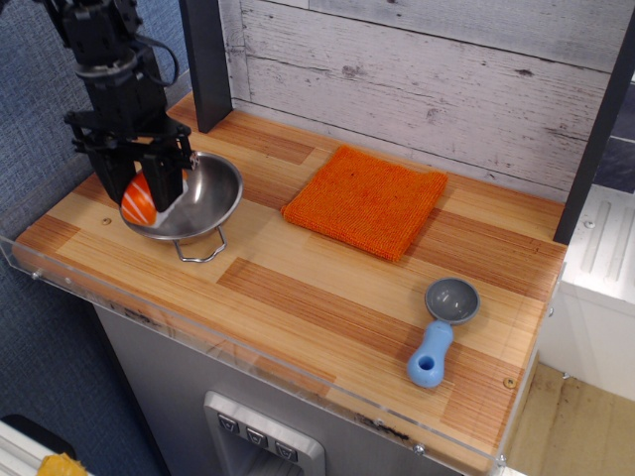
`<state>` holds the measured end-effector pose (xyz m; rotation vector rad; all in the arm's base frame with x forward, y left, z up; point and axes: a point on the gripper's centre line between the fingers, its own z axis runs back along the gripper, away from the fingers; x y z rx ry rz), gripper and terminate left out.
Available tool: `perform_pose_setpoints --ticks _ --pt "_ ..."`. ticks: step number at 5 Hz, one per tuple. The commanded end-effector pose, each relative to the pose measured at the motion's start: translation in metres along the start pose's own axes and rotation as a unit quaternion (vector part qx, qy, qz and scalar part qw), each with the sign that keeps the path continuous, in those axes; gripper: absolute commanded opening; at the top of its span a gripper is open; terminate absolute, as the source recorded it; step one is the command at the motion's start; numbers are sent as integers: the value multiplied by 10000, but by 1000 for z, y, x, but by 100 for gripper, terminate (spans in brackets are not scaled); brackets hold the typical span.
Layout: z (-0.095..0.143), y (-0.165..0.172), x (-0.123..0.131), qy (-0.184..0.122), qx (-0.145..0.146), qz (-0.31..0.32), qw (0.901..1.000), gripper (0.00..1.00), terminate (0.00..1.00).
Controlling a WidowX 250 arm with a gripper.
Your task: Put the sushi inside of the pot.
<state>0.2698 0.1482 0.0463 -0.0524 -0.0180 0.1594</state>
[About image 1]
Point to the silver metal bowl with handles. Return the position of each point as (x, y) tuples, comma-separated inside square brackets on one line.
[(215, 190)]

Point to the orange salmon sushi toy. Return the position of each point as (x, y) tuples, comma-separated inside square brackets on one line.
[(138, 207)]

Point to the dark right upright post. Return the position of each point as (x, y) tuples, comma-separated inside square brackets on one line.
[(604, 122)]

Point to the silver dispenser button panel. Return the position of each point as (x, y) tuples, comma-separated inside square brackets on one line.
[(250, 443)]

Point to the grey toy fridge cabinet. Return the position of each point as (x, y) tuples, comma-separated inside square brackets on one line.
[(169, 380)]

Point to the blue grey toy scoop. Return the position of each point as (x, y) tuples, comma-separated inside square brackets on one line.
[(450, 302)]

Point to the clear acrylic guard rail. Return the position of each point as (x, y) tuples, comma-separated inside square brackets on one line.
[(335, 322)]

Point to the white ribbed side unit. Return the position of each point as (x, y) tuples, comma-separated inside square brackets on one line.
[(588, 332)]

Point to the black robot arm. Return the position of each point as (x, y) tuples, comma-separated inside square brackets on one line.
[(104, 34)]

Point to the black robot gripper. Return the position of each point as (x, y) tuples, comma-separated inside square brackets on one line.
[(127, 105)]

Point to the orange knitted cloth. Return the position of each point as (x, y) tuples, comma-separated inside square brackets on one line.
[(370, 204)]

